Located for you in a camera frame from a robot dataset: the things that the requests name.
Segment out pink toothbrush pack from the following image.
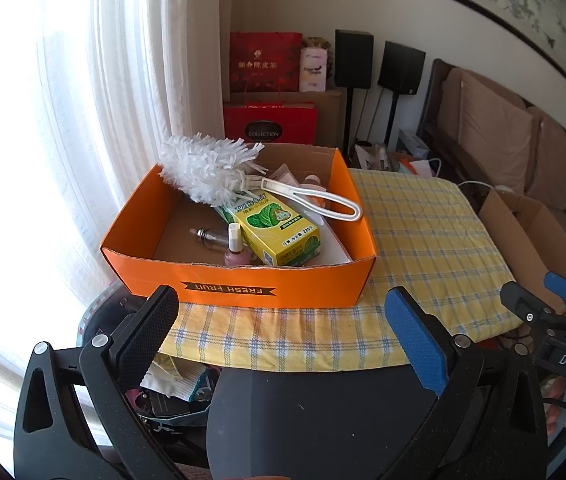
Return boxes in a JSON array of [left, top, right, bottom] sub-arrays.
[[273, 162, 354, 266]]

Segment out blue and white box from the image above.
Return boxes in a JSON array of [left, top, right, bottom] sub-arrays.
[[395, 129, 431, 158]]

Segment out clear plastic packets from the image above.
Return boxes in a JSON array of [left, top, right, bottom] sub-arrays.
[[353, 142, 394, 170]]

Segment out white paper bag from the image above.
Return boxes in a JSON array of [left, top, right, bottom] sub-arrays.
[[398, 157, 441, 178]]

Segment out pink nail polish bottle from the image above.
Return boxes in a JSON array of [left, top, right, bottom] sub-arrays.
[[223, 223, 256, 267]]

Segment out brown cushioned sofa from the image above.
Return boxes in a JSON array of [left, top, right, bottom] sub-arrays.
[[415, 58, 566, 241]]

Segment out white cloth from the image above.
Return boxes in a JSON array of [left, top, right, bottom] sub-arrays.
[[140, 352, 204, 401]]

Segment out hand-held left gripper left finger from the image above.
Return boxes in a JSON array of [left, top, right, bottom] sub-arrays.
[[13, 284, 180, 480]]

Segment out black speaker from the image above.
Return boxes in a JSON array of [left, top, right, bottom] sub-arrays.
[[377, 41, 426, 96], [334, 30, 375, 90]]

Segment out clear glass perfume bottle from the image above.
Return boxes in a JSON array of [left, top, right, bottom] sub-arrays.
[[189, 226, 231, 248]]

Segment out pink tissue pack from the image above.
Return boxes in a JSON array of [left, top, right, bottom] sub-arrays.
[[299, 47, 328, 92]]

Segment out black speaker stand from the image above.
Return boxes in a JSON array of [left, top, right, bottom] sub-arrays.
[[383, 92, 399, 148]]

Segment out dark round object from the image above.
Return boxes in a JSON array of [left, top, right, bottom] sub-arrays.
[[77, 280, 138, 346]]

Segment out yellow checkered tablecloth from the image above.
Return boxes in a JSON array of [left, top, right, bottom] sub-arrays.
[[158, 167, 521, 373]]

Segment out black carton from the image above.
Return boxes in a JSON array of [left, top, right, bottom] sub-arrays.
[[140, 390, 204, 421]]

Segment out orange cardboard box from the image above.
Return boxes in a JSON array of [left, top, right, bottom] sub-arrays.
[[99, 142, 379, 307]]

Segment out red gift box oval label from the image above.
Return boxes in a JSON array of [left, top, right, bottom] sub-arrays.
[[223, 102, 319, 145]]

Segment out white curtain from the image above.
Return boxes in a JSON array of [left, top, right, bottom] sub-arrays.
[[0, 0, 229, 436]]

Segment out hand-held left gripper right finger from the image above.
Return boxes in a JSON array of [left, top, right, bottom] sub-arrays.
[[384, 286, 549, 480]]

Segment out yellow toothpaste box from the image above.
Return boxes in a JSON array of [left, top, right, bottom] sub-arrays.
[[228, 192, 323, 267]]

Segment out open brown cardboard box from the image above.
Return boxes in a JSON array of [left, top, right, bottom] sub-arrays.
[[478, 189, 566, 311]]

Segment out white duster brush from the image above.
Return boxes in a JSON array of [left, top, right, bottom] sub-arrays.
[[158, 131, 364, 223]]

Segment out black chair seat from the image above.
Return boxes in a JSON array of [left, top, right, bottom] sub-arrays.
[[205, 362, 439, 480]]

